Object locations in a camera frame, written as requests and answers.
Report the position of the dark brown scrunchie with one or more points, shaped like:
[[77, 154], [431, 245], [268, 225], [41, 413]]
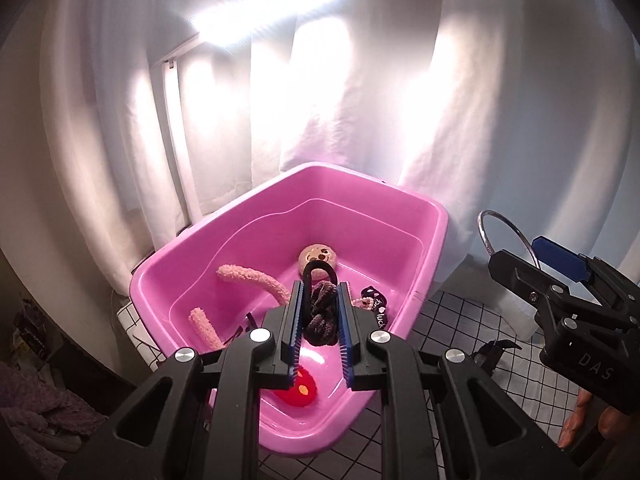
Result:
[[322, 315]]

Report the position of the checked white tablecloth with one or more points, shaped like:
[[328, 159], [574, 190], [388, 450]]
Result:
[[450, 320]]

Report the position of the black hair pin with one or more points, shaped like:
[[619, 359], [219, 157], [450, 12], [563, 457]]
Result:
[[240, 330]]

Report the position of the person's right hand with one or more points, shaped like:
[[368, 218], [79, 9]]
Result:
[[572, 420]]

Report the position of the black bow hair clip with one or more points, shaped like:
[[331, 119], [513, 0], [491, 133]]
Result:
[[371, 291]]

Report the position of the dark printed packet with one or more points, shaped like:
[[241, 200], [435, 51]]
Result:
[[30, 330]]

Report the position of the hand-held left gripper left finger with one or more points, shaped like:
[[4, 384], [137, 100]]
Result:
[[295, 327]]

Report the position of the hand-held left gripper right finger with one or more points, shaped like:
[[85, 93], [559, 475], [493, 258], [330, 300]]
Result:
[[344, 332]]

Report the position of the pink plastic basin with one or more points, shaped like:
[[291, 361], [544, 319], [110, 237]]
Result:
[[350, 220]]

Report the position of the pink fuzzy hair strip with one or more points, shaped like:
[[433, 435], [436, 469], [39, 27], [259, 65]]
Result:
[[250, 277], [205, 327]]

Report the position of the silver bangle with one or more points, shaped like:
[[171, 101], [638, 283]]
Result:
[[481, 230]]

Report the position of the round beige plush hair clip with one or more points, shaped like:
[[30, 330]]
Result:
[[315, 252]]

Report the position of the red plush hair clip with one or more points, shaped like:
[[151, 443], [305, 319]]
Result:
[[306, 387]]

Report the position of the black printed tag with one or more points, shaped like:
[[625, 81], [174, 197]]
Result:
[[380, 317]]

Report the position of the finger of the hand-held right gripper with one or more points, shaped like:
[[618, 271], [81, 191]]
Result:
[[560, 260], [517, 277]]

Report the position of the white curtain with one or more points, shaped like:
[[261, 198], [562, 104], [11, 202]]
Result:
[[450, 85]]

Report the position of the purple knitted cloth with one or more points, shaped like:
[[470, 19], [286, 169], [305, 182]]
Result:
[[40, 410]]

